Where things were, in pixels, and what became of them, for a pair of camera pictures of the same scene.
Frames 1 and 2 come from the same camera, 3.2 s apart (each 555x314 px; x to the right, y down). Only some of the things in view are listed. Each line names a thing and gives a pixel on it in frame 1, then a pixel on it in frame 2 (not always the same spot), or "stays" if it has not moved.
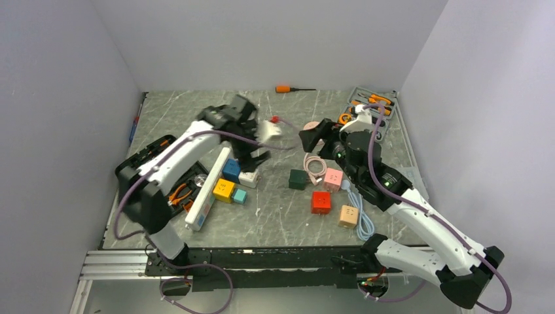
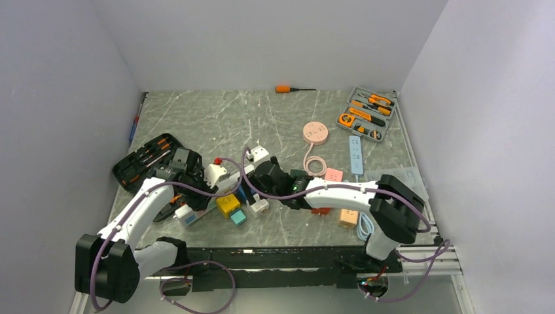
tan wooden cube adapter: (348, 216) stays
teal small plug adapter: (239, 196) → (238, 217)
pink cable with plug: (313, 176) stays
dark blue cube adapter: (231, 169) → (241, 194)
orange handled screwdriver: (285, 89) stays
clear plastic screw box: (412, 174) stays
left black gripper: (249, 163) → (203, 200)
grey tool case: (364, 97) stays
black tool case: (184, 192) stays
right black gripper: (328, 130) → (255, 183)
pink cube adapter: (332, 180) stays
